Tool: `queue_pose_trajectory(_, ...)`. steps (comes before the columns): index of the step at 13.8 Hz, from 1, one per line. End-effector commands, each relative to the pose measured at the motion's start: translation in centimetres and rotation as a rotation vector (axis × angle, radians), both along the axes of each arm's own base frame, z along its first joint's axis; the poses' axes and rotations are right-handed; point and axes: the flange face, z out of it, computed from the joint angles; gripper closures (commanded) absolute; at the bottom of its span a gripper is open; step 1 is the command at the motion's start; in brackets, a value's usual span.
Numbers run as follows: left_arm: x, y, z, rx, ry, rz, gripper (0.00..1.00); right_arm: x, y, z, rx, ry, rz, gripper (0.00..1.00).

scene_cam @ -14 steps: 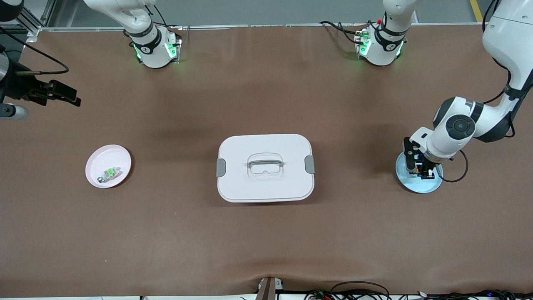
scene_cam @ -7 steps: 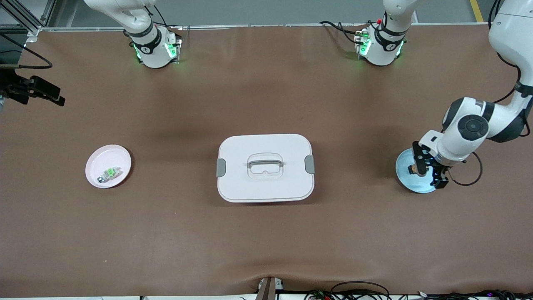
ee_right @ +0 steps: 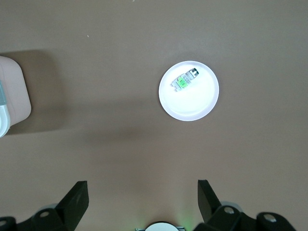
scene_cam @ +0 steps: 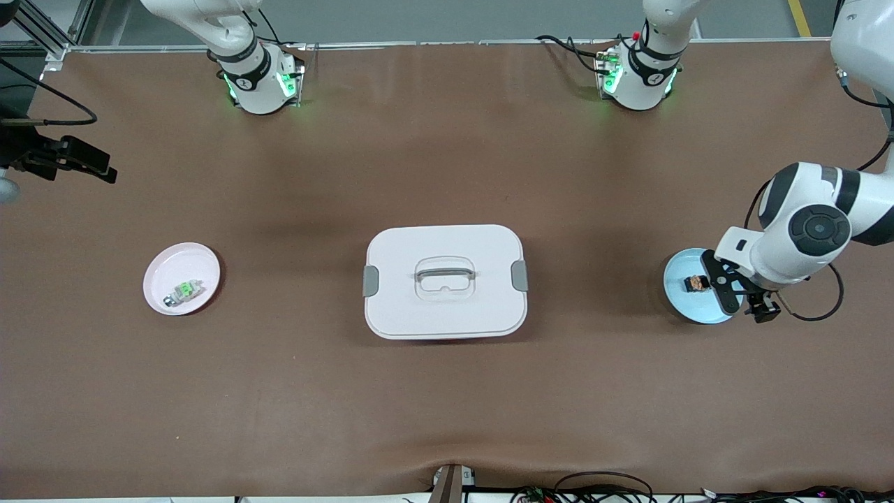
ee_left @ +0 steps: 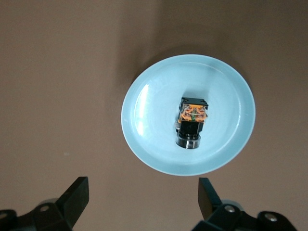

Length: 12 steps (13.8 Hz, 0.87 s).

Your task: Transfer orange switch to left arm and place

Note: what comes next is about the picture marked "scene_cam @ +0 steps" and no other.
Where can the aluminium table edge rail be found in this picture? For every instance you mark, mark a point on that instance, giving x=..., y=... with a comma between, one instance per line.
x=363, y=45

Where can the metal table edge bracket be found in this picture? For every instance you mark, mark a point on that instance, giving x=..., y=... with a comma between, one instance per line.
x=447, y=485

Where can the brown table mat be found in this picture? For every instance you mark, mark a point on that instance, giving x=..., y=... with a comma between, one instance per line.
x=447, y=405

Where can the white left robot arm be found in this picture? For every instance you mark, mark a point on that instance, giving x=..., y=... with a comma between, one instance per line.
x=810, y=230

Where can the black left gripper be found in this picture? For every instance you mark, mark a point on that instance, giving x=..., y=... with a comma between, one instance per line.
x=759, y=300

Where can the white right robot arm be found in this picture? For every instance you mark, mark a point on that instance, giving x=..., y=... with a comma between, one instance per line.
x=251, y=77

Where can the orange black switch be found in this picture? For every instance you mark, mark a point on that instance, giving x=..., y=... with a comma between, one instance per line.
x=697, y=283

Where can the aluminium frame profile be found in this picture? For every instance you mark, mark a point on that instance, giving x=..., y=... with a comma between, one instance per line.
x=56, y=56

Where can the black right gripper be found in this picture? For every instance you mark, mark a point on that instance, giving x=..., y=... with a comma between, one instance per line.
x=19, y=148

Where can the light blue round plate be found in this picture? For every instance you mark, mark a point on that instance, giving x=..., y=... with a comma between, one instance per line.
x=688, y=307

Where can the green clear switch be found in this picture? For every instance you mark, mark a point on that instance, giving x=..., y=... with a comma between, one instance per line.
x=185, y=288

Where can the white lidded storage box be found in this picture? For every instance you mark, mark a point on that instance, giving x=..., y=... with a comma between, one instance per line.
x=447, y=314

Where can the pink round plate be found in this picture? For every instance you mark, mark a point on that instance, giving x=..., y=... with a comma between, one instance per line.
x=181, y=262

